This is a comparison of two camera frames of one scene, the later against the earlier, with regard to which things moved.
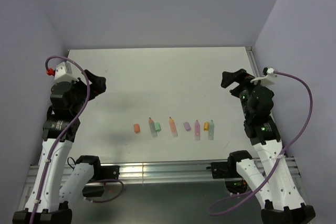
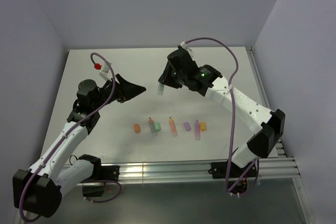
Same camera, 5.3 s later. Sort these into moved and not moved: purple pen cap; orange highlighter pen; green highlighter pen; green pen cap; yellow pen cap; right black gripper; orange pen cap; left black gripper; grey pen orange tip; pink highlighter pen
Moved: right black gripper; yellow pen cap; left black gripper; green highlighter pen
Not moved: orange pen cap; grey pen orange tip; green pen cap; pink highlighter pen; orange highlighter pen; purple pen cap
